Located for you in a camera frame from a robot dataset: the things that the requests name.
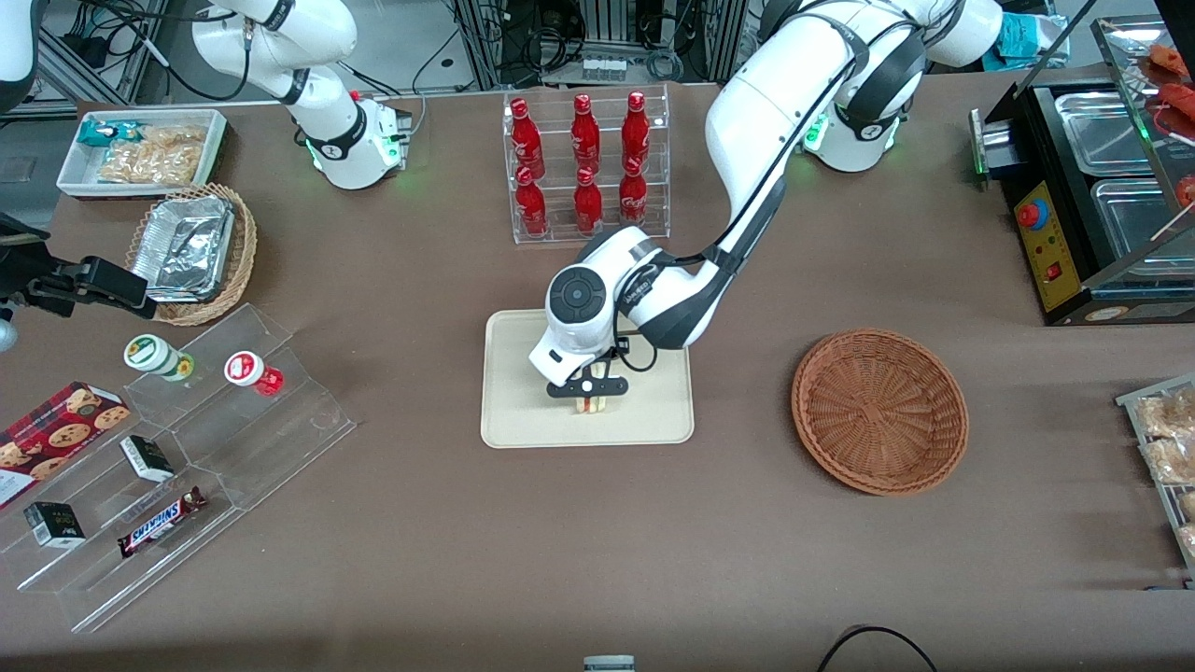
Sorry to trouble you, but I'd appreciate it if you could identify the teal plastic bag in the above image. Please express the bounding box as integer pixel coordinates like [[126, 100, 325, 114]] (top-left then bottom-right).
[[994, 11, 1070, 72]]

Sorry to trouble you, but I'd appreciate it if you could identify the clear acrylic stepped shelf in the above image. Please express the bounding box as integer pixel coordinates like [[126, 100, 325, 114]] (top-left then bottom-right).
[[0, 303, 358, 636]]

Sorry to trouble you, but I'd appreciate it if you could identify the black box Face print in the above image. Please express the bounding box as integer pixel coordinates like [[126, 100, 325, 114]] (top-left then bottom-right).
[[23, 501, 87, 549]]

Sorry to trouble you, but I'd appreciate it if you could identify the beige plastic tray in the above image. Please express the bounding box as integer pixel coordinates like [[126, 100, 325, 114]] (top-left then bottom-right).
[[481, 308, 696, 450]]

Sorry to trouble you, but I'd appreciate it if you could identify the teal snack packet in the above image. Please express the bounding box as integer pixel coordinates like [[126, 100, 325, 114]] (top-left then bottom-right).
[[77, 119, 141, 148]]

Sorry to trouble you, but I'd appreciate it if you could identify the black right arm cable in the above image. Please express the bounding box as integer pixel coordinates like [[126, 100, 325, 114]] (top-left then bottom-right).
[[79, 0, 314, 104]]

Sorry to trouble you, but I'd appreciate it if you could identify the Snickers bar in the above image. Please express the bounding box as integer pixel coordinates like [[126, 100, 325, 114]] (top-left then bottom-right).
[[117, 486, 208, 559]]

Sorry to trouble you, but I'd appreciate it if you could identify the steel pan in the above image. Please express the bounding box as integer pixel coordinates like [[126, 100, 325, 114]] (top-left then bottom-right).
[[1090, 177, 1195, 273], [1053, 91, 1159, 178]]

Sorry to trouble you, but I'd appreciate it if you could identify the aluminium foil container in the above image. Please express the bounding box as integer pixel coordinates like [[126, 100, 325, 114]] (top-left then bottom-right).
[[131, 194, 236, 304]]

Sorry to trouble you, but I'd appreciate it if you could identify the brown wicker basket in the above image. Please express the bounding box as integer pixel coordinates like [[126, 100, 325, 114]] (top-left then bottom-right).
[[791, 329, 970, 497]]

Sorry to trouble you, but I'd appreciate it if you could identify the black box white label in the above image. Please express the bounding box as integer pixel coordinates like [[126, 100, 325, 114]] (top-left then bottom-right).
[[119, 435, 176, 483]]

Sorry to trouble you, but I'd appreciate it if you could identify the light wicker basket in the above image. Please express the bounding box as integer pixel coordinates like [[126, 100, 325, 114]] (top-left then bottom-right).
[[126, 183, 258, 327]]

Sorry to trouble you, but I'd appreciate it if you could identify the clear bag of crackers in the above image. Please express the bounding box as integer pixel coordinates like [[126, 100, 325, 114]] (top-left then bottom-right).
[[97, 142, 203, 186], [140, 124, 208, 150]]

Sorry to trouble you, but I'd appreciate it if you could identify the clear acrylic bottle rack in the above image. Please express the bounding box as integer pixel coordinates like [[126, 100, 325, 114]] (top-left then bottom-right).
[[504, 84, 671, 245]]

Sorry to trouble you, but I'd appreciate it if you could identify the black food display machine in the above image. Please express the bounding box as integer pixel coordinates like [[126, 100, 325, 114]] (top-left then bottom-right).
[[969, 14, 1195, 328]]

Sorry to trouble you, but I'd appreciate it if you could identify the red lid cup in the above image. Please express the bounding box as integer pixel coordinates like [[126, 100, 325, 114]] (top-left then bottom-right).
[[224, 350, 285, 398]]

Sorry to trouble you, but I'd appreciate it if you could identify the red tartan cookie box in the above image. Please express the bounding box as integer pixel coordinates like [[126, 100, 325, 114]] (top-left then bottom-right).
[[0, 381, 132, 512]]

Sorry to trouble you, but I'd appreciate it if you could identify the green lid cup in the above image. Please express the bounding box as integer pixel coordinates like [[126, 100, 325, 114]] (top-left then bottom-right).
[[124, 333, 195, 384]]

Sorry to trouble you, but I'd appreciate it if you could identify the aluminium profile frame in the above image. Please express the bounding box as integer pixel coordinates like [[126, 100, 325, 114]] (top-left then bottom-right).
[[453, 0, 748, 91]]

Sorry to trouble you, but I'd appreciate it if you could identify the tray of pastries right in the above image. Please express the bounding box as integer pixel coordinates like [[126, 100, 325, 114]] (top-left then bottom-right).
[[1116, 373, 1195, 584]]

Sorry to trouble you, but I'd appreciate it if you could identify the red cola bottle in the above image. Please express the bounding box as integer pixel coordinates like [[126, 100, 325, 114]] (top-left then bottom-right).
[[511, 97, 546, 180], [618, 157, 648, 230], [622, 91, 651, 172], [573, 166, 604, 235], [571, 93, 601, 175], [515, 166, 549, 237]]

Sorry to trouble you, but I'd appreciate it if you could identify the black floor cable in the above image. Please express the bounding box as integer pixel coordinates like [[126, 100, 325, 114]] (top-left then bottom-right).
[[817, 624, 939, 672]]

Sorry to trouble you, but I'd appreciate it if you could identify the white rectangular snack bin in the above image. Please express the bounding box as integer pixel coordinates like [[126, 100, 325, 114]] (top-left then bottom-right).
[[56, 109, 228, 199]]

